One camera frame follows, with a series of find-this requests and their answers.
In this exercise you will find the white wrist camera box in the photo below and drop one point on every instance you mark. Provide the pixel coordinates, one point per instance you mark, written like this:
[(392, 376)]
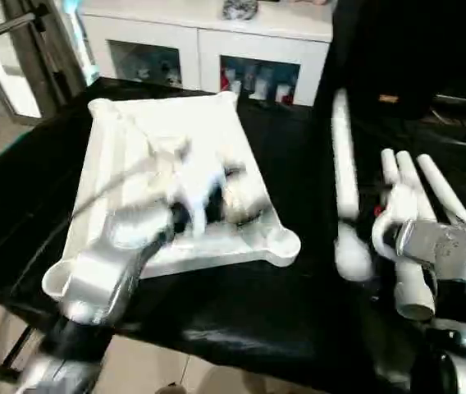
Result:
[(381, 234), (196, 185)]

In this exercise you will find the white plastic table top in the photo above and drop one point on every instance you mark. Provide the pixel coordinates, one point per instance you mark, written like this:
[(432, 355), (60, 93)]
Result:
[(134, 148)]

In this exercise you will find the black metal table frame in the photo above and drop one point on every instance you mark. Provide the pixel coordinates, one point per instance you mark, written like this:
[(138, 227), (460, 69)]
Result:
[(20, 349)]

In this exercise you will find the light blue plastic strip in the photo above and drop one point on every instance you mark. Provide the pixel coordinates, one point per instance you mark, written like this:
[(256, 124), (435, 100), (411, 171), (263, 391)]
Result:
[(77, 37)]

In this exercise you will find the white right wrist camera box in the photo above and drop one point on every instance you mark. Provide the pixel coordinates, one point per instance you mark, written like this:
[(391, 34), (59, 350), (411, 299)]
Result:
[(381, 234)]

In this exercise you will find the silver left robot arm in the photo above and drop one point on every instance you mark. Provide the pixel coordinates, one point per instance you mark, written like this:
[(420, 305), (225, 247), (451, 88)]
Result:
[(110, 263)]

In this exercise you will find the grey crumpled bundle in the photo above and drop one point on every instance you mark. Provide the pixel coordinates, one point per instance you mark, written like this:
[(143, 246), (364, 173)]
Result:
[(239, 9)]

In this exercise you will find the white glass-door cabinet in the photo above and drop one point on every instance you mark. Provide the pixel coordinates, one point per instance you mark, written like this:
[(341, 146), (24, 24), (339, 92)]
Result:
[(200, 41)]

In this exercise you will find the black work mat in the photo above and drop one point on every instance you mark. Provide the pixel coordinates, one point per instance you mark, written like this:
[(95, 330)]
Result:
[(299, 164)]

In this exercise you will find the red bottle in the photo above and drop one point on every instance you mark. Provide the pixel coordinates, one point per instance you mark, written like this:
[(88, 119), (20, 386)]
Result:
[(226, 80)]

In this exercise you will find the white plastic table leg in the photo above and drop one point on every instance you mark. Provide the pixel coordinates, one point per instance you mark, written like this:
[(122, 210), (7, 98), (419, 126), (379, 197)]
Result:
[(416, 295), (446, 193), (413, 185), (345, 180)]

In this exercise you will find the small yellow label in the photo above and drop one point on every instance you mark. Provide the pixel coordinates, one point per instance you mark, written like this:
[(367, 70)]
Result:
[(388, 98)]

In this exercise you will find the grey metal rack frame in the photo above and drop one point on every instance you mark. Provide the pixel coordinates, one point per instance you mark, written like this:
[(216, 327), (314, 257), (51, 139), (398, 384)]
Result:
[(28, 49)]

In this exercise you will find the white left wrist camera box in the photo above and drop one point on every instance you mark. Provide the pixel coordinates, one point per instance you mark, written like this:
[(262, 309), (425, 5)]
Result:
[(196, 185)]

